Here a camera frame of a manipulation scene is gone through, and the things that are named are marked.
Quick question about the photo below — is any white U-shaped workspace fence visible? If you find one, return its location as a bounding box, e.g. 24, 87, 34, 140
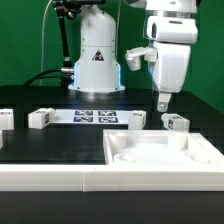
0, 161, 224, 192

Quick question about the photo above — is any white marker tag sheet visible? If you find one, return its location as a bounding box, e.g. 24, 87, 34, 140
53, 109, 132, 125

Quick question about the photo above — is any white square table top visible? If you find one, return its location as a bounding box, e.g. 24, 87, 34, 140
103, 130, 224, 166

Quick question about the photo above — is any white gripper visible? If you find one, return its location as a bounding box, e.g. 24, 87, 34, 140
152, 42, 191, 112

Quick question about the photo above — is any black cable bundle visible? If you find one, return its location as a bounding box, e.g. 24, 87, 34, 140
22, 67, 75, 88

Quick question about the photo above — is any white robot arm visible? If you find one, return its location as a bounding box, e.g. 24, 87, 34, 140
69, 0, 198, 112

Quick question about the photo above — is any white cable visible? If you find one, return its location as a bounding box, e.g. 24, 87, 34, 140
39, 0, 54, 87

